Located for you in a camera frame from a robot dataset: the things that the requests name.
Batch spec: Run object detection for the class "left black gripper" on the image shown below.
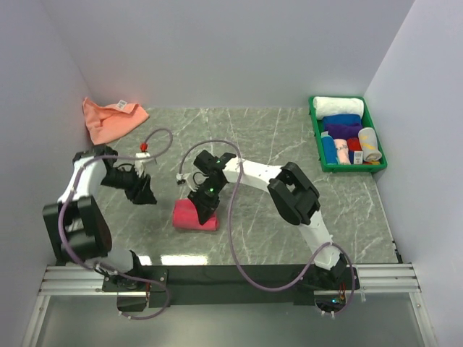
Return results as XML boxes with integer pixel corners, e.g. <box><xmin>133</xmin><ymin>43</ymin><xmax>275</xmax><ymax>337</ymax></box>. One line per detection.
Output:
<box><xmin>101</xmin><ymin>163</ymin><xmax>157</xmax><ymax>205</ymax></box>

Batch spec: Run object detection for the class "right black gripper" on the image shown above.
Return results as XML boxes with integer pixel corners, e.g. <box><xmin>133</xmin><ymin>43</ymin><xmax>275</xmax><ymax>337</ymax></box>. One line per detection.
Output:
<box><xmin>189</xmin><ymin>180</ymin><xmax>226</xmax><ymax>226</ymax></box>

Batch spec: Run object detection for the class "yellow grey patterned towel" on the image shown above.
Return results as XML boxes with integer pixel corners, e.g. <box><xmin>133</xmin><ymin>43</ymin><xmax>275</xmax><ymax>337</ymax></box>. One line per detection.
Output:
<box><xmin>358</xmin><ymin>127</ymin><xmax>383</xmax><ymax>162</ymax></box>

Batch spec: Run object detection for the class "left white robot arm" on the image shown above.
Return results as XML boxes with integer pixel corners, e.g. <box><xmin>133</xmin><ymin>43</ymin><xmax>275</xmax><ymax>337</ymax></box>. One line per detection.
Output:
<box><xmin>43</xmin><ymin>145</ymin><xmax>157</xmax><ymax>291</ymax></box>

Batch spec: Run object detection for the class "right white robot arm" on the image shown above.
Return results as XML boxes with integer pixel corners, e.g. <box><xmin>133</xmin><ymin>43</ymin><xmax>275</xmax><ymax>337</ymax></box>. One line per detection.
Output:
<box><xmin>188</xmin><ymin>150</ymin><xmax>355</xmax><ymax>292</ymax></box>

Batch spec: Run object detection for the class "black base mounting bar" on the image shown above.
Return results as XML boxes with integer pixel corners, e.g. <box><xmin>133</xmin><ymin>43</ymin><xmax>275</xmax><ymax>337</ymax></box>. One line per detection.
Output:
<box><xmin>102</xmin><ymin>264</ymin><xmax>360</xmax><ymax>312</ymax></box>

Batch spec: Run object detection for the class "salmon orange towel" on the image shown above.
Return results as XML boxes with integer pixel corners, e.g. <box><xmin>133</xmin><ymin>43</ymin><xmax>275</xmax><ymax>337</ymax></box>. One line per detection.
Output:
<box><xmin>82</xmin><ymin>98</ymin><xmax>149</xmax><ymax>145</ymax></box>

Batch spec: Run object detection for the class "white label on salmon towel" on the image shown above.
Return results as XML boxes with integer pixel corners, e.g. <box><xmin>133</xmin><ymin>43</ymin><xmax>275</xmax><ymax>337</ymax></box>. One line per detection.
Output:
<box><xmin>116</xmin><ymin>100</ymin><xmax>127</xmax><ymax>111</ymax></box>

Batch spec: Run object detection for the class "light blue rolled towel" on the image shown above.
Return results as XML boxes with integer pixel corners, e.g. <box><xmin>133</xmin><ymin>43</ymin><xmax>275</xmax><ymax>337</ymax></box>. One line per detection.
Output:
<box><xmin>321</xmin><ymin>135</ymin><xmax>338</xmax><ymax>165</ymax></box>

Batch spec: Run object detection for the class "pink white rolled towel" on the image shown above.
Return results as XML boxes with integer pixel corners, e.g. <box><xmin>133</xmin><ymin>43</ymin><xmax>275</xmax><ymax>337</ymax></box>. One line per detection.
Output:
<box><xmin>334</xmin><ymin>139</ymin><xmax>351</xmax><ymax>165</ymax></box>

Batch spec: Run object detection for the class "red rolled towel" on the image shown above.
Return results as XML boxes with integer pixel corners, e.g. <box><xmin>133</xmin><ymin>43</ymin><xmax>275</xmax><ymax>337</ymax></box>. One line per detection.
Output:
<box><xmin>347</xmin><ymin>137</ymin><xmax>363</xmax><ymax>165</ymax></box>

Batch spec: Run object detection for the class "purple rolled towel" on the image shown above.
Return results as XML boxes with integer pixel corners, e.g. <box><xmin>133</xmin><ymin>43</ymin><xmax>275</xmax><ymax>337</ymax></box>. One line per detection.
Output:
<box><xmin>325</xmin><ymin>123</ymin><xmax>363</xmax><ymax>140</ymax></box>

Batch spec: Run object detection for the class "green plastic bin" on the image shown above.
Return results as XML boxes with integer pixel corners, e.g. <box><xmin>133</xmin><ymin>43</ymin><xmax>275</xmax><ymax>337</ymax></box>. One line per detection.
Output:
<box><xmin>308</xmin><ymin>96</ymin><xmax>387</xmax><ymax>173</ymax></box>

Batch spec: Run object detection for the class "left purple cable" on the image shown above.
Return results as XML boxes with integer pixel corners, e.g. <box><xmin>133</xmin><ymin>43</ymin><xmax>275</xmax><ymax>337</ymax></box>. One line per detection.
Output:
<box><xmin>57</xmin><ymin>127</ymin><xmax>174</xmax><ymax>321</ymax></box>

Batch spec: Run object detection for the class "purple cable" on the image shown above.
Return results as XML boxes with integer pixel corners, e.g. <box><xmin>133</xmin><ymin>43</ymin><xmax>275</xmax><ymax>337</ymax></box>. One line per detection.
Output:
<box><xmin>57</xmin><ymin>127</ymin><xmax>174</xmax><ymax>321</ymax></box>
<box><xmin>179</xmin><ymin>139</ymin><xmax>356</xmax><ymax>317</ymax></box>

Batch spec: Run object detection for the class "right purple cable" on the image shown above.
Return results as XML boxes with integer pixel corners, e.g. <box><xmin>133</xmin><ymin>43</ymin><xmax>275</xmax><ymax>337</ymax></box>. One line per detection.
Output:
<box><xmin>179</xmin><ymin>139</ymin><xmax>356</xmax><ymax>317</ymax></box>

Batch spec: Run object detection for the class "aluminium rail frame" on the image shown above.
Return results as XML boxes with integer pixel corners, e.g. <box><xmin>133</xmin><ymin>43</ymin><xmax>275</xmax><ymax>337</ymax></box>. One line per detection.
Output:
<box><xmin>22</xmin><ymin>263</ymin><xmax>437</xmax><ymax>346</ymax></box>

